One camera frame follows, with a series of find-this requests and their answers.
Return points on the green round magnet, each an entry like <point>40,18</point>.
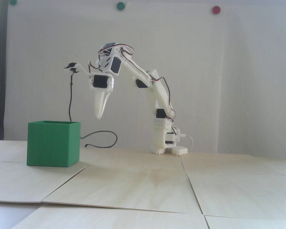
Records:
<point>120,6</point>
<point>13,2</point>

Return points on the red round magnet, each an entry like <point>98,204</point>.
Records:
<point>216,9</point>

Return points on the dark window frame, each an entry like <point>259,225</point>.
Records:
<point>1,71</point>

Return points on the green open-top box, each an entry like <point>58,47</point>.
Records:
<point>52,145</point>

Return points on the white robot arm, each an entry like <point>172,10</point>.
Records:
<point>157,95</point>

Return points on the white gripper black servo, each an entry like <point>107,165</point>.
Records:
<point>100,82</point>

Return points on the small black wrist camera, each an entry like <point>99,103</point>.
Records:
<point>73,69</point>

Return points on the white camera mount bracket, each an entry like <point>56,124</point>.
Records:
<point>83,70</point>

